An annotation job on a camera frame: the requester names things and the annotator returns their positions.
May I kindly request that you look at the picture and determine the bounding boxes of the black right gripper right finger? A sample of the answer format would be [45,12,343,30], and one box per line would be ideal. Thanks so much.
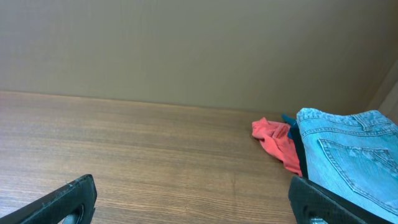
[289,176,392,224]

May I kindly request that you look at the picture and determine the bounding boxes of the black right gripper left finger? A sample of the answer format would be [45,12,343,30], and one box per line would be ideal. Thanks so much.
[1,174,97,224]

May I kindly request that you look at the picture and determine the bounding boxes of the light blue denim jeans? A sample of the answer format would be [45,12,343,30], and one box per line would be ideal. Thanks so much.
[297,108,397,223]

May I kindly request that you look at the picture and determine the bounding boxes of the black cloth garment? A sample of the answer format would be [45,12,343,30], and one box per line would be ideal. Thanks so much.
[290,124,308,178]

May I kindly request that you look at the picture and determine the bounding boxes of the red cloth garment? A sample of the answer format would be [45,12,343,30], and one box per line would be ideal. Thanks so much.
[252,118,303,177]

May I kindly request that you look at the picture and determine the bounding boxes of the dark blue cloth garment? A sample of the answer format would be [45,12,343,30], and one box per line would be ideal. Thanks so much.
[281,114,300,139]

